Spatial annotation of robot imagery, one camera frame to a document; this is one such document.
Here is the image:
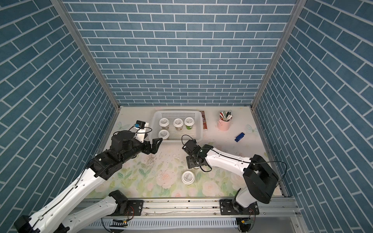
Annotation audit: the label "pink pen holder cup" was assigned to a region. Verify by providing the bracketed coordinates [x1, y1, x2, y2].
[217, 119, 231, 131]

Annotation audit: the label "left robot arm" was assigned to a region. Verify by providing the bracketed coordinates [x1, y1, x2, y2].
[14, 131, 163, 233]

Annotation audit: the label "red chopsticks packet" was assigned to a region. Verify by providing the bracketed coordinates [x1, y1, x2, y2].
[200, 111, 208, 131]

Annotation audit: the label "pens in holder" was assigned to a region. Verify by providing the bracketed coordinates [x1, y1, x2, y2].
[219, 111, 233, 122]

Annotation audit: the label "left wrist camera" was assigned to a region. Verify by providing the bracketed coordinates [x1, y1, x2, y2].
[135, 120, 149, 143]

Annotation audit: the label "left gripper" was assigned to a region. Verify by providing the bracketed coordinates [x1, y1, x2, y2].
[119, 131, 163, 164]

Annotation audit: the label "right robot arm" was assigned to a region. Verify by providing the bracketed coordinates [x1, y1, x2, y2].
[182, 139, 280, 215]

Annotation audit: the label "white plastic basket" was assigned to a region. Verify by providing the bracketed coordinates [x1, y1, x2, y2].
[149, 110, 204, 142]

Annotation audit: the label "blue clip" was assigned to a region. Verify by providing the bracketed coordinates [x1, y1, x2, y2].
[235, 133, 245, 142]

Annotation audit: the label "yogurt cup bottom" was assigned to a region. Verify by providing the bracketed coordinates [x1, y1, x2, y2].
[181, 171, 195, 185]

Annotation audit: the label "aluminium mounting rail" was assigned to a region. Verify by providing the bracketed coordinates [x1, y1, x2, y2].
[129, 197, 302, 219]

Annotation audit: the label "yogurt cup red label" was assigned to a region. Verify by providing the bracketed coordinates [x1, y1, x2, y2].
[173, 118, 184, 131]

